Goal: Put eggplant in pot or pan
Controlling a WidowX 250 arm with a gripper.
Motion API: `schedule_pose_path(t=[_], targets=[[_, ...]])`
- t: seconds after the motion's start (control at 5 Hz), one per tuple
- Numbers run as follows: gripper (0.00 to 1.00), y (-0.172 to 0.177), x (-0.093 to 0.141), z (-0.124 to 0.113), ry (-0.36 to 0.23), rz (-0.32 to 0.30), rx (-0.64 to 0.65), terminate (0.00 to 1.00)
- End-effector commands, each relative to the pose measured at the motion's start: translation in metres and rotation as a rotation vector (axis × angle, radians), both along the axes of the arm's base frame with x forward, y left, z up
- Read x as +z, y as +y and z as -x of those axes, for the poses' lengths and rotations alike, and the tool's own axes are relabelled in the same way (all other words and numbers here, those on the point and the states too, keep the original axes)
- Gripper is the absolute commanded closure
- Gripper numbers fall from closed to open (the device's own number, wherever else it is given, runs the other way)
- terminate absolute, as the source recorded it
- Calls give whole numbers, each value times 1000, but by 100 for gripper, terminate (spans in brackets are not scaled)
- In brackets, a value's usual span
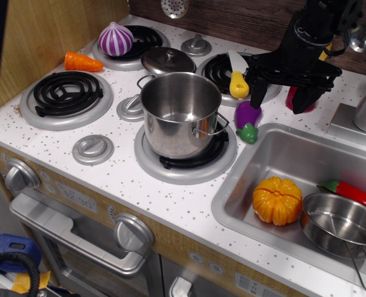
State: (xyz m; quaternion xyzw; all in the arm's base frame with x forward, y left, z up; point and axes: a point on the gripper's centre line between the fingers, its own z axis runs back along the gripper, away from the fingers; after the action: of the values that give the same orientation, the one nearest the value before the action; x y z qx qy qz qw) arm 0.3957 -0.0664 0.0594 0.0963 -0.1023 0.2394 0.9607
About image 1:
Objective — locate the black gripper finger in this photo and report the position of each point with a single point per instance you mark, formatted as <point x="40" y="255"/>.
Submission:
<point x="258" y="87"/>
<point x="304" y="98"/>

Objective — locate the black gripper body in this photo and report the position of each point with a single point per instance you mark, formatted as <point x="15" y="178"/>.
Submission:
<point x="295" y="71"/>

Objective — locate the purple toy eggplant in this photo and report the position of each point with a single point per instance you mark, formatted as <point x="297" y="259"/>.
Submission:
<point x="246" y="120"/>

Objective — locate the steel cooking pot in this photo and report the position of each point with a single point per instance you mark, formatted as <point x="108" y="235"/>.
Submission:
<point x="181" y="114"/>

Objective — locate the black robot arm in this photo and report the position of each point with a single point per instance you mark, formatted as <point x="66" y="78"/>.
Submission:
<point x="313" y="28"/>

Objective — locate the steel pot lid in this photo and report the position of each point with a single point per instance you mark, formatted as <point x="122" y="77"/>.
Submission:
<point x="163" y="60"/>

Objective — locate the small steel pan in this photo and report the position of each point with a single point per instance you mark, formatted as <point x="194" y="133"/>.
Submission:
<point x="336" y="225"/>

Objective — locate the dark red toy vegetable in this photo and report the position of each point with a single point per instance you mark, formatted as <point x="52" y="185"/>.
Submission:
<point x="290" y="96"/>

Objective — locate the silver sink basin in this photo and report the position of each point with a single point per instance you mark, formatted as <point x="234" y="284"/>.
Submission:
<point x="306" y="160"/>

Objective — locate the silver stovetop knob back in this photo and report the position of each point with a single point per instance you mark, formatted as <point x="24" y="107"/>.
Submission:
<point x="196" y="46"/>

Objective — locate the silver stovetop knob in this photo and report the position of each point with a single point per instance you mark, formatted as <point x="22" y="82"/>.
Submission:
<point x="130" y="109"/>
<point x="92" y="150"/>
<point x="196" y="46"/>

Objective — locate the front right black burner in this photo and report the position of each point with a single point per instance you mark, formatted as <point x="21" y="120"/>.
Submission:
<point x="216" y="160"/>

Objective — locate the red toy chili pepper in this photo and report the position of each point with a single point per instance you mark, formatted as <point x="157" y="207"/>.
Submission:
<point x="343" y="189"/>

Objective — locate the orange toy pumpkin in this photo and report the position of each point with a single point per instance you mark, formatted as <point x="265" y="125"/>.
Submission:
<point x="277" y="201"/>

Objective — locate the hanging perforated steel ladle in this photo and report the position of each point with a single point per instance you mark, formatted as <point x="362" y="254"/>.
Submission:
<point x="175" y="9"/>

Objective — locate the back left black burner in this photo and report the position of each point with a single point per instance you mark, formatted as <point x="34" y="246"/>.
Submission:
<point x="144" y="38"/>

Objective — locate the silver stovetop knob middle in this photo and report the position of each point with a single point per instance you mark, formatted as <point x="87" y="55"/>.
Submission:
<point x="130" y="109"/>

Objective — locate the purple striped toy onion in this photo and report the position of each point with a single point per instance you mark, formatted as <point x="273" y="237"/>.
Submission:
<point x="115" y="40"/>

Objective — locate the silver stovetop knob front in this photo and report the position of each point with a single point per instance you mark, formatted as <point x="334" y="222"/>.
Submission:
<point x="92" y="150"/>

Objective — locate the orange toy carrot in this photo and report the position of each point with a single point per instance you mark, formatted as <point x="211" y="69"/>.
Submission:
<point x="79" y="62"/>

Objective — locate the front left black burner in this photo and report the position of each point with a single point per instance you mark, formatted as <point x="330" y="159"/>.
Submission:
<point x="66" y="100"/>

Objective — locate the right oven dial knob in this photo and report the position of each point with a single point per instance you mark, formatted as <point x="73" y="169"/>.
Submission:
<point x="131" y="234"/>

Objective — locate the oven dial knob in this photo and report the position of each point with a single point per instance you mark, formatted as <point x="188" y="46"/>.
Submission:
<point x="20" y="176"/>
<point x="131" y="234"/>

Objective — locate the left oven dial knob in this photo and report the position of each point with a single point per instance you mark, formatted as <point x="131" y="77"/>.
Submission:
<point x="20" y="176"/>

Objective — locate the blue plastic object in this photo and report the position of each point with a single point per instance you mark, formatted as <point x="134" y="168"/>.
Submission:
<point x="16" y="252"/>

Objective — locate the yellow handled toy knife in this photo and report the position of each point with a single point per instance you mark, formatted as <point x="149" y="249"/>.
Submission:
<point x="238" y="87"/>

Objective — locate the silver oven door handle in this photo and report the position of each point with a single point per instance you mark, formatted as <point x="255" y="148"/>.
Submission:
<point x="57" y="227"/>

